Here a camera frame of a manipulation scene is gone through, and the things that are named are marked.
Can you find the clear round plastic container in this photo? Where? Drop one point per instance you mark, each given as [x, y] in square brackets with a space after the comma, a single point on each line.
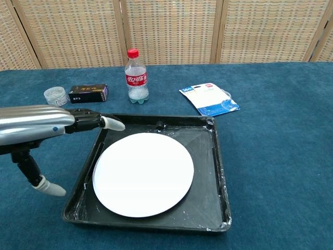
[55, 97]

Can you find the black rectangular carton box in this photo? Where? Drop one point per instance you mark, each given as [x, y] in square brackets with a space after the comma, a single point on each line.
[88, 94]

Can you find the blue white blister pack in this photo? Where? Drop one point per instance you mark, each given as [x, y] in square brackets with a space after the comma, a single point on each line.
[208, 100]

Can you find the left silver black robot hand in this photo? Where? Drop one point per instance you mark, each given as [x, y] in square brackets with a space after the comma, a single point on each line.
[28, 122]

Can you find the black square plastic tray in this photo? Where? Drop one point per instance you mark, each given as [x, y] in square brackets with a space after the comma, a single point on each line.
[208, 182]

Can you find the clear cola bottle red cap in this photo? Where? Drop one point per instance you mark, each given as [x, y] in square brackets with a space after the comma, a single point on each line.
[136, 80]

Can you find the woven bamboo screen panel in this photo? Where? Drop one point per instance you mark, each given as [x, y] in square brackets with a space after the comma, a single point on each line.
[171, 28]
[13, 44]
[72, 31]
[268, 28]

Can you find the blue carpet table cover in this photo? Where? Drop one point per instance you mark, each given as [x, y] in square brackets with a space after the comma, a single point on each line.
[273, 156]

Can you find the white round plate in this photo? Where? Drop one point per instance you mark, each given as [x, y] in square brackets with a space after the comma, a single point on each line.
[143, 174]

